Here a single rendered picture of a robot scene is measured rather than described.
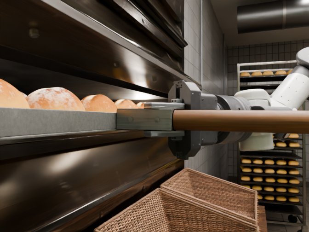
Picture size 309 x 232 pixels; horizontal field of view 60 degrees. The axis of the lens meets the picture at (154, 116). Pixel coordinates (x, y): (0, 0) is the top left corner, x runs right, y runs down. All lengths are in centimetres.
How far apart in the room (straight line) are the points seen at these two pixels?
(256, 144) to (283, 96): 35
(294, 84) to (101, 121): 67
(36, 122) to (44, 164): 48
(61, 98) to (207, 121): 19
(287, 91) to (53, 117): 72
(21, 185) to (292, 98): 75
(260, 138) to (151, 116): 24
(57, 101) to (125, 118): 12
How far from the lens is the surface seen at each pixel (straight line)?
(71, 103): 35
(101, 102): 42
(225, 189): 191
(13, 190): 68
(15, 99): 28
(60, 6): 57
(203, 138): 44
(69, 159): 83
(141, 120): 40
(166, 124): 39
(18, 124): 27
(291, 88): 90
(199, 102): 43
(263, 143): 55
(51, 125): 30
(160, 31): 155
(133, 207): 113
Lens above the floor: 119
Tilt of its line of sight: 1 degrees up
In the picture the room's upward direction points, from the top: straight up
